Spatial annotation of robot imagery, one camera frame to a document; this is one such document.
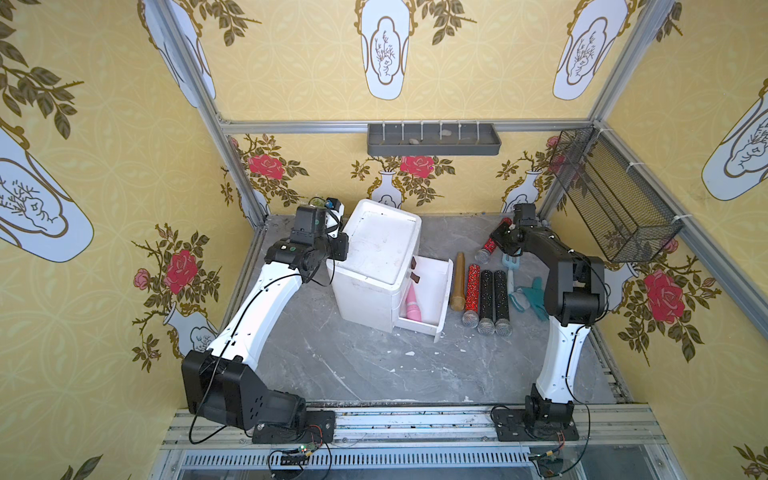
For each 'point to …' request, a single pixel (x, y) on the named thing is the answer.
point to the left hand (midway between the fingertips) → (343, 241)
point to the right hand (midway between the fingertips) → (484, 234)
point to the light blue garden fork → (510, 267)
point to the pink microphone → (413, 310)
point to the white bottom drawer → (425, 296)
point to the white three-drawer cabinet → (383, 242)
